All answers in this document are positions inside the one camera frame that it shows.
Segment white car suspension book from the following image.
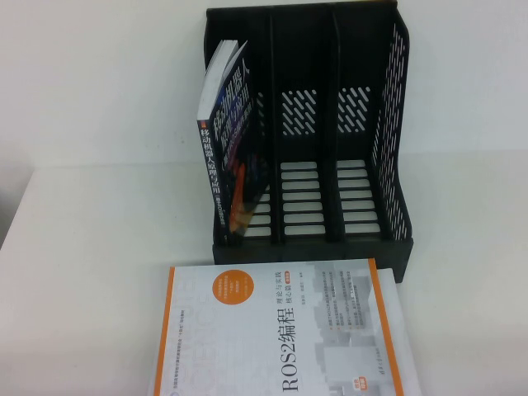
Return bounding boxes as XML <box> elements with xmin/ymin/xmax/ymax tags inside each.
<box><xmin>375</xmin><ymin>267</ymin><xmax>413</xmax><ymax>396</ymax></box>

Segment white orange ROS2 book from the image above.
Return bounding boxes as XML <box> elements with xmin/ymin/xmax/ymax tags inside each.
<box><xmin>147</xmin><ymin>258</ymin><xmax>408</xmax><ymax>396</ymax></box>

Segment dark blue robotics book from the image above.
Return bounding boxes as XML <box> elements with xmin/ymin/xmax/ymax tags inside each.
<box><xmin>196</xmin><ymin>40</ymin><xmax>271</xmax><ymax>248</ymax></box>

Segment black plastic book stand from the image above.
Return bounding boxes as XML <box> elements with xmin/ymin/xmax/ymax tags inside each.
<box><xmin>202</xmin><ymin>0</ymin><xmax>415</xmax><ymax>285</ymax></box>

